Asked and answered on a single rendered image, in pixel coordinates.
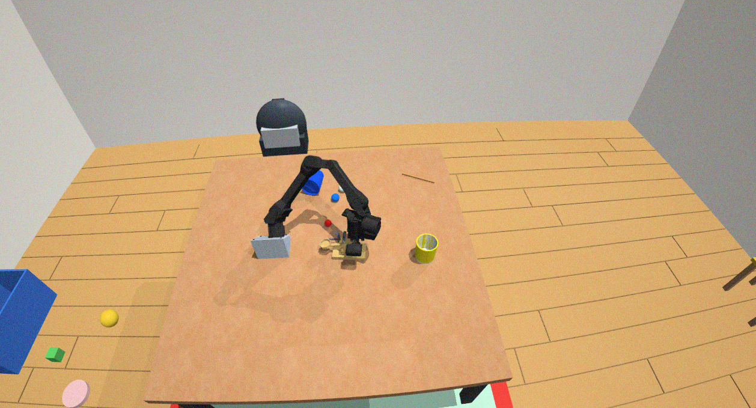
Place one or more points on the blue rounded cylinder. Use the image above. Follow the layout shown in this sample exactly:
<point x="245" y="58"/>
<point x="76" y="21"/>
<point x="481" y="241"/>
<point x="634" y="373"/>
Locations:
<point x="313" y="185"/>

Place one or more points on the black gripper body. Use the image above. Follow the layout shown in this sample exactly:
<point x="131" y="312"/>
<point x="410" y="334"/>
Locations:
<point x="354" y="249"/>

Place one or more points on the yellow cup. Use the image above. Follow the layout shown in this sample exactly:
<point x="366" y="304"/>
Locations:
<point x="426" y="247"/>

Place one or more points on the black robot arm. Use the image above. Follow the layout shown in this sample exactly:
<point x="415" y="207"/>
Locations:
<point x="359" y="217"/>

